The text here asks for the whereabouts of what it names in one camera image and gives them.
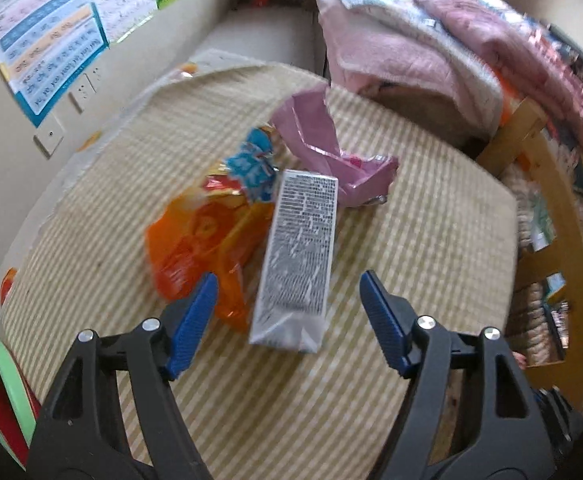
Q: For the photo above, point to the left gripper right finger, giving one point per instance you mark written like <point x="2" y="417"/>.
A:
<point x="499" y="431"/>

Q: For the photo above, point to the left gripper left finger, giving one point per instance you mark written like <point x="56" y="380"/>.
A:
<point x="80" y="432"/>

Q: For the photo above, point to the orange snack bag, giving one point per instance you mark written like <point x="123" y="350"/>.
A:
<point x="215" y="225"/>

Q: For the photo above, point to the white blue milk carton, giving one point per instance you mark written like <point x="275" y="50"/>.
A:
<point x="291" y="304"/>

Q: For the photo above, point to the pink plastic wrapper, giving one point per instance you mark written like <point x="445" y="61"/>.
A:
<point x="308" y="131"/>

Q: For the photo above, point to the green red trash bin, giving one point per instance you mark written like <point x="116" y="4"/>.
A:
<point x="19" y="409"/>

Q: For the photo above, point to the wooden chair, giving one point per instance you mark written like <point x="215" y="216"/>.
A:
<point x="522" y="138"/>

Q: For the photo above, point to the pink folded quilt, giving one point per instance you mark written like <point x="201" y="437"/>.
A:
<point x="519" y="53"/>

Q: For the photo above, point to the bed with pink blankets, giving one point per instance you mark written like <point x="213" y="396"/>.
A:
<point x="441" y="118"/>

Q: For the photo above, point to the checkered blue bedspread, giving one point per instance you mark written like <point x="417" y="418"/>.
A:
<point x="395" y="46"/>

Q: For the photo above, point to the white wall socket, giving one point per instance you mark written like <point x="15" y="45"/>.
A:
<point x="85" y="87"/>

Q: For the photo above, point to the blue pinyin wall poster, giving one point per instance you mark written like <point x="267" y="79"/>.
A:
<point x="45" y="45"/>

